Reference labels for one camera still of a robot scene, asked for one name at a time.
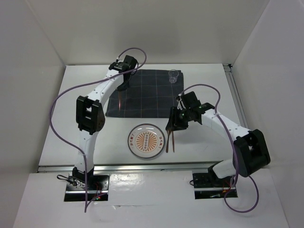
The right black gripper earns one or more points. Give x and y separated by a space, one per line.
174 122

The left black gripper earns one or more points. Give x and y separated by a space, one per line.
123 87

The copper knife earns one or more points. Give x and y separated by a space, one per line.
173 141

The copper fork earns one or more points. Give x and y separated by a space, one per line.
119 100

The dark grey checked cloth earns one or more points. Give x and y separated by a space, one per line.
150 95

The patterned glass plate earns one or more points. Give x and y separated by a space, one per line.
146 141

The clear plastic cup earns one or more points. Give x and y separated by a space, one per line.
173 76

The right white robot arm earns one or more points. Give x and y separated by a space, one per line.
250 152

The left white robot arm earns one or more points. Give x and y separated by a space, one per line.
90 115

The copper spoon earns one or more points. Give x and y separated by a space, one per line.
168 139

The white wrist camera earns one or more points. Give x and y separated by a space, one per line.
180 104

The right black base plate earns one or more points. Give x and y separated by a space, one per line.
208 187

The aluminium frame rail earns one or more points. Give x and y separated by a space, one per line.
197 146

